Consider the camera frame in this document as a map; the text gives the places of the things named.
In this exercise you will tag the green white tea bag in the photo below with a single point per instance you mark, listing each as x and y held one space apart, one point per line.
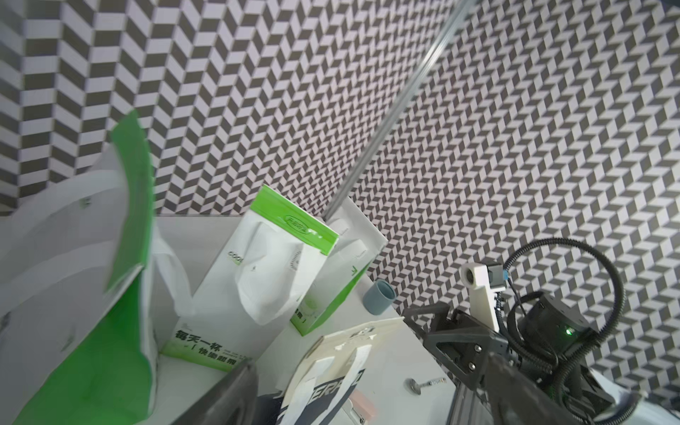
359 244
83 266
254 286

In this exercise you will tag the green white tea bag middle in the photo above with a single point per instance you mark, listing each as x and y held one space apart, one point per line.
254 286

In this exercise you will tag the navy and cream tote bag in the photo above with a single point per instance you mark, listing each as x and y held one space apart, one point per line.
330 371

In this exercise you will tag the blue-grey ceramic cup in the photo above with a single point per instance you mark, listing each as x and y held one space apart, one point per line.
379 297

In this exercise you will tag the silver spoon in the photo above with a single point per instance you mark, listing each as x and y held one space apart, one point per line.
417 388

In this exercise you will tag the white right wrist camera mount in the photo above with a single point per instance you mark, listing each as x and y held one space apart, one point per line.
484 281

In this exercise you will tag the pink stapler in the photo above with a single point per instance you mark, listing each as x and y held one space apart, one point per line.
362 408

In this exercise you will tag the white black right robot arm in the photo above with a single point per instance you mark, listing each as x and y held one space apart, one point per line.
525 363

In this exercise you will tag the green white tea bag left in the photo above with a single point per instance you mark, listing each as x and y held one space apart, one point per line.
83 266

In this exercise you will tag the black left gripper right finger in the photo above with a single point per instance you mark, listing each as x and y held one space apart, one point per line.
514 399

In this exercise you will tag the green white tea bag right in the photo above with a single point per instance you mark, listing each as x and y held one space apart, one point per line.
359 244

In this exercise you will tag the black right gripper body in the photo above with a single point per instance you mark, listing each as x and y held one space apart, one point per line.
462 345

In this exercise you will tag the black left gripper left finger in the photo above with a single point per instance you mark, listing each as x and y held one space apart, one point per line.
233 400

